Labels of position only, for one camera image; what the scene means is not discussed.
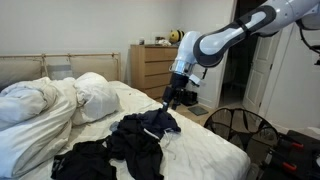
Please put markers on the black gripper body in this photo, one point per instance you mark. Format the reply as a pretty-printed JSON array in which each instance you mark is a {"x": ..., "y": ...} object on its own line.
[{"x": 175, "y": 93}]

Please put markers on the dark navy garment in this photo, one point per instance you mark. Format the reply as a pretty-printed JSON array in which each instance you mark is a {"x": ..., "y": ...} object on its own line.
[{"x": 160, "y": 121}]

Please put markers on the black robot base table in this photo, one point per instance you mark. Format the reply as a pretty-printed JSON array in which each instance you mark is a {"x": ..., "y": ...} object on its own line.
[{"x": 306, "y": 156}]

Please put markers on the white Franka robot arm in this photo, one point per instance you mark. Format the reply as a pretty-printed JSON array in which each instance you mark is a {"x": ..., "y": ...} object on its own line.
[{"x": 216, "y": 43}]

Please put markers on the black mesh laundry hamper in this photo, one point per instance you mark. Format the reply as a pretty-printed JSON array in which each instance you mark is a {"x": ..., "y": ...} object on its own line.
[{"x": 240, "y": 133}]

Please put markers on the black bag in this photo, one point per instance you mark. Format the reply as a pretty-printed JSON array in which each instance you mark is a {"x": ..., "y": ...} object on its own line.
[{"x": 190, "y": 98}]

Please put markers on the grey floor scale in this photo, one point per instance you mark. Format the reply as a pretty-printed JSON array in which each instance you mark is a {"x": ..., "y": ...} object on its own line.
[{"x": 198, "y": 110}]

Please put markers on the wooden chest of drawers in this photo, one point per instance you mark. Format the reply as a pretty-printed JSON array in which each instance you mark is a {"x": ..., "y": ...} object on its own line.
[{"x": 153, "y": 71}]

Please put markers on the black crumpled garment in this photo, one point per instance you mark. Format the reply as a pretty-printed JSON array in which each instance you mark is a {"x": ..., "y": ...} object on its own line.
[
  {"x": 86, "y": 163},
  {"x": 136, "y": 150}
]

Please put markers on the white cloth bundle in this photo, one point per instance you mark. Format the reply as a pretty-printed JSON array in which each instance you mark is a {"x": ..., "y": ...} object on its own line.
[{"x": 164, "y": 42}]

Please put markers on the blue garment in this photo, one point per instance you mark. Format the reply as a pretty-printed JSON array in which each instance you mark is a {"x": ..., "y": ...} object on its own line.
[{"x": 114, "y": 126}]

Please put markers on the yellow bee plush toy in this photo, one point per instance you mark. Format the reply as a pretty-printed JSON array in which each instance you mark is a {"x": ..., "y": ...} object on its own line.
[{"x": 175, "y": 36}]

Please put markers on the small dark jar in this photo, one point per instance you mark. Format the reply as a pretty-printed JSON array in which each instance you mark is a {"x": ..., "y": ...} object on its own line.
[{"x": 141, "y": 41}]

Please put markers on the cream crumpled blanket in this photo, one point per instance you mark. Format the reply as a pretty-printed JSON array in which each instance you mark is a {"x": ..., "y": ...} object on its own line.
[{"x": 95, "y": 100}]

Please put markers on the beige headboard cushion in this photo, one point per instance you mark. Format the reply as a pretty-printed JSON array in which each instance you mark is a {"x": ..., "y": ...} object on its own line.
[
  {"x": 95, "y": 66},
  {"x": 20, "y": 71}
]

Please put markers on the white appliance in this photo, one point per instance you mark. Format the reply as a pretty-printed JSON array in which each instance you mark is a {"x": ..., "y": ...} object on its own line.
[{"x": 263, "y": 66}]

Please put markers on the white crumpled duvet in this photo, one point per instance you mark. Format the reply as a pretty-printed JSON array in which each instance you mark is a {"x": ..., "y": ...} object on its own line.
[{"x": 33, "y": 126}]

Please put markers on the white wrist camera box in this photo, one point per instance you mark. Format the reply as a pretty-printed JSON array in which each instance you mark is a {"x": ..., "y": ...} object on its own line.
[{"x": 195, "y": 80}]

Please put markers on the wooden headboard frame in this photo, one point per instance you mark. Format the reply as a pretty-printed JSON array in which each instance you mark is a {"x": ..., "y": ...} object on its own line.
[{"x": 66, "y": 55}]

